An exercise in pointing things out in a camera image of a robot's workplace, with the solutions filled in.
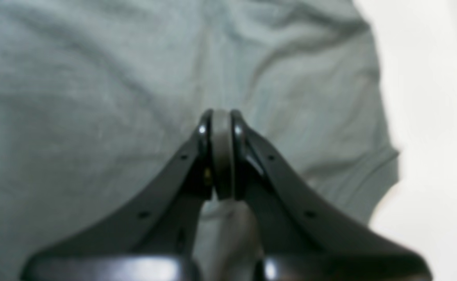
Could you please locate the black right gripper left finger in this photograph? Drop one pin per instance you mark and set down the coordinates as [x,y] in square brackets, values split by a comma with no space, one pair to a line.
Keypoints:
[151,237]

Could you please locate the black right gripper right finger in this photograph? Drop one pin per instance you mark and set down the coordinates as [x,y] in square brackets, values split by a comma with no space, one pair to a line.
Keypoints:
[305,238]

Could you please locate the dark grey t-shirt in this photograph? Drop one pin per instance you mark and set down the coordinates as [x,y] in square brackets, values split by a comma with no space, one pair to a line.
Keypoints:
[97,95]

